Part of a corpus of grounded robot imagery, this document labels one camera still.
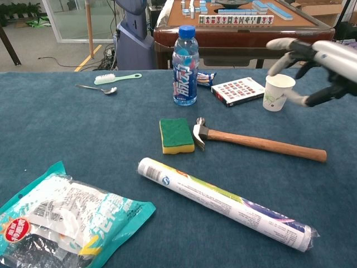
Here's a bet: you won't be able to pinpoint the white glass door frame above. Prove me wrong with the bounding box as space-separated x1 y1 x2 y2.
41 0 118 44

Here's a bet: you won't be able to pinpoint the green cloth on floor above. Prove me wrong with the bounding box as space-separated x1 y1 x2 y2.
26 16 52 28

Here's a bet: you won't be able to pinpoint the blue snack packet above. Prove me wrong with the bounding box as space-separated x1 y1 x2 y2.
196 71 218 88

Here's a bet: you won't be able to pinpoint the white box with tile print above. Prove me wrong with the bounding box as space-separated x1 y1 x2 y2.
211 76 266 108

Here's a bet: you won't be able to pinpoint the dark slanted table leg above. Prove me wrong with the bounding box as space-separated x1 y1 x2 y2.
0 23 22 67

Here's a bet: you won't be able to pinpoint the wooden pole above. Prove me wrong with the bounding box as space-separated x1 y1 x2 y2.
85 0 95 59

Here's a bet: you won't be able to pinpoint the purple blue machine base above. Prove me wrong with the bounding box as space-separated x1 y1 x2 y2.
113 0 156 70

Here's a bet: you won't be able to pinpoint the straight blue mahjong tile row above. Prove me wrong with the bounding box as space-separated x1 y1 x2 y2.
217 8 259 16

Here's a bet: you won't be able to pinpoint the face-up mahjong tile row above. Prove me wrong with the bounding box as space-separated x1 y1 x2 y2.
198 14 274 26

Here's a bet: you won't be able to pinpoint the black floor cable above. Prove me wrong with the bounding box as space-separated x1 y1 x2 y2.
37 56 98 69

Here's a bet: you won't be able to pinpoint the cardboard box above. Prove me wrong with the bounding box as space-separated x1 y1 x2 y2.
290 0 346 27

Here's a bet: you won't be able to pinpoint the dark round dish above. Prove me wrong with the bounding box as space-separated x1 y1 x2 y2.
214 0 246 8

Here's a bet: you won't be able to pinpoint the brown mahjong table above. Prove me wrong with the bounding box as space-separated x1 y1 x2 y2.
153 0 335 70

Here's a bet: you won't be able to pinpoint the blue capped drink bottle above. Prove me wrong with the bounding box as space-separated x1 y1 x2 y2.
172 25 200 107

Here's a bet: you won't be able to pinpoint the stacked blue mahjong tiles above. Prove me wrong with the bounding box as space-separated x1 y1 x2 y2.
252 0 269 15

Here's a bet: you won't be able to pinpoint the green and yellow sponge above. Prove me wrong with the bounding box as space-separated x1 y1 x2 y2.
159 117 196 155

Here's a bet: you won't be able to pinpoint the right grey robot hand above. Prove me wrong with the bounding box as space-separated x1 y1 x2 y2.
266 37 357 108

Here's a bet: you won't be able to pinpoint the wooden handled claw hammer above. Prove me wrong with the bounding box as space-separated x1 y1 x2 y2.
192 117 327 163

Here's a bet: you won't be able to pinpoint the long slanted blue tile row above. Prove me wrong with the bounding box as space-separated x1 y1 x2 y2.
266 2 294 21

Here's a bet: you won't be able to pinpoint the rolled plastic wrap tube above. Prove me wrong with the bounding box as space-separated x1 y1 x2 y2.
137 157 321 253

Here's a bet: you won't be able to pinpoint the light green scrub brush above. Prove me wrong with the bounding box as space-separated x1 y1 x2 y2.
94 73 143 85

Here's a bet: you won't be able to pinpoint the metal spoon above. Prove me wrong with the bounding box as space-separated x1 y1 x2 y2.
75 84 118 95

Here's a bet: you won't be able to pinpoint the scattered blue mahjong tiles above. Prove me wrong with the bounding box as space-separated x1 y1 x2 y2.
181 0 209 19

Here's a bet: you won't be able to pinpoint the tangled cable bundle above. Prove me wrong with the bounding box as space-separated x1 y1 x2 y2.
96 43 119 71

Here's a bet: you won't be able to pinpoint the green potted plants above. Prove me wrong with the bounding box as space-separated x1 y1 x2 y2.
0 2 42 22

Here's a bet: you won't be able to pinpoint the teal plastic food bag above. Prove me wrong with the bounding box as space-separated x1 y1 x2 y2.
0 161 157 268

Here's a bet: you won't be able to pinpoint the white paper cup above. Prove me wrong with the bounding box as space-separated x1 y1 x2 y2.
262 73 296 112

